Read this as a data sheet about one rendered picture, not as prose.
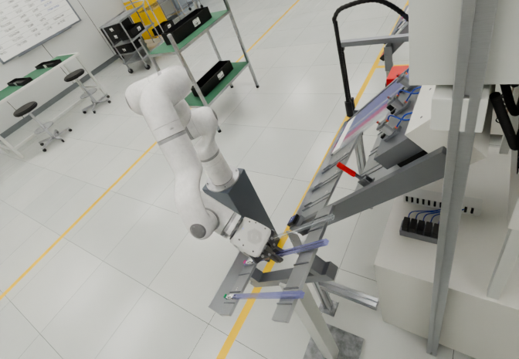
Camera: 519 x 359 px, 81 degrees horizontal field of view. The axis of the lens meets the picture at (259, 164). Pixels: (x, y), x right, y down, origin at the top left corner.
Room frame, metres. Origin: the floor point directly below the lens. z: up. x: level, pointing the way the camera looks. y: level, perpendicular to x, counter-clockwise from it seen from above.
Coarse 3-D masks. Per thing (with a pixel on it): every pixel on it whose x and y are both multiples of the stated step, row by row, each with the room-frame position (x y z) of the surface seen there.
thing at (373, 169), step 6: (390, 114) 0.83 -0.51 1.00; (378, 138) 0.75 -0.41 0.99; (378, 144) 0.71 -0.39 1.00; (372, 150) 0.71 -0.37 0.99; (372, 156) 0.68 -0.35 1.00; (372, 162) 0.65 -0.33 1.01; (366, 168) 0.65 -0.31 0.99; (372, 168) 0.61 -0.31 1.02; (378, 168) 0.58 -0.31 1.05; (384, 168) 0.56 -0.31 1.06; (390, 168) 0.53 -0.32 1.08; (396, 168) 0.51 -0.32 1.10; (372, 174) 0.58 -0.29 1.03; (378, 174) 0.55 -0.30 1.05; (384, 174) 0.53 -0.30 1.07; (360, 186) 0.59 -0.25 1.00
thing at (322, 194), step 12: (348, 144) 0.97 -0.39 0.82; (336, 156) 0.99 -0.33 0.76; (348, 156) 0.87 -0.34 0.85; (324, 168) 0.98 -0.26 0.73; (336, 168) 0.87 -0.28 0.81; (324, 180) 0.88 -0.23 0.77; (336, 180) 0.78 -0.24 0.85; (324, 192) 0.78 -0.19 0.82; (312, 204) 0.79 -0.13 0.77; (324, 204) 0.70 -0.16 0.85
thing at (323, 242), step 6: (318, 240) 0.44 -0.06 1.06; (324, 240) 0.42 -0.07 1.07; (300, 246) 0.48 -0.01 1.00; (306, 246) 0.46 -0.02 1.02; (312, 246) 0.44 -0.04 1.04; (318, 246) 0.43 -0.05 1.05; (276, 252) 0.55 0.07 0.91; (282, 252) 0.53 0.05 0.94; (288, 252) 0.51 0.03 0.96; (294, 252) 0.49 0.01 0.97; (246, 264) 0.67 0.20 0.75
